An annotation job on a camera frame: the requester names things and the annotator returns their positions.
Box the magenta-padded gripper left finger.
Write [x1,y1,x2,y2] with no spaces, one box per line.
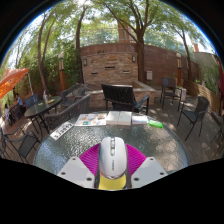
[56,143,101,190]

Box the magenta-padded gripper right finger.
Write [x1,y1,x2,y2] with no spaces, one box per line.
[125,143,169,189]

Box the white computer mouse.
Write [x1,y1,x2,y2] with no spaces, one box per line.
[98,135,129,180]

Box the white printed strip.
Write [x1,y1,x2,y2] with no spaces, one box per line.
[49,121,75,141]

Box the colourful printed leaflet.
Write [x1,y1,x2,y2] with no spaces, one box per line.
[74,113,108,127]

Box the small white box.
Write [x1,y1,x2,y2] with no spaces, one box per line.
[131,114,149,126]

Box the small green bottle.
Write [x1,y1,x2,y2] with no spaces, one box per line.
[148,119,164,129]

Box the large white box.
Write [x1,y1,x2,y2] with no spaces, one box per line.
[105,110,133,127]

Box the dark mesh metal chair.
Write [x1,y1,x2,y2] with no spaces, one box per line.
[0,128,41,164]
[176,95,211,142]
[59,83,88,108]
[44,93,92,133]

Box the black slatted wooden chair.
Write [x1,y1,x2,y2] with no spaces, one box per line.
[100,83,151,116]

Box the dark round patio table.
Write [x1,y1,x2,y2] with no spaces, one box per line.
[23,95,64,134]

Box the blue chair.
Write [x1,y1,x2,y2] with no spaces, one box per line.
[24,93,40,109]

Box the person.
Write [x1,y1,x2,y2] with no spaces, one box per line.
[3,103,11,121]
[13,94,24,107]

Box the tree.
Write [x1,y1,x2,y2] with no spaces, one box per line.
[173,23,193,81]
[75,3,88,84]
[99,0,158,84]
[35,13,58,93]

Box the orange patio umbrella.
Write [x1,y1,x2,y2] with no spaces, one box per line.
[0,67,30,100]

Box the wooden lamp post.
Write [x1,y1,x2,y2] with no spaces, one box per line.
[175,52,183,88]
[58,52,66,93]

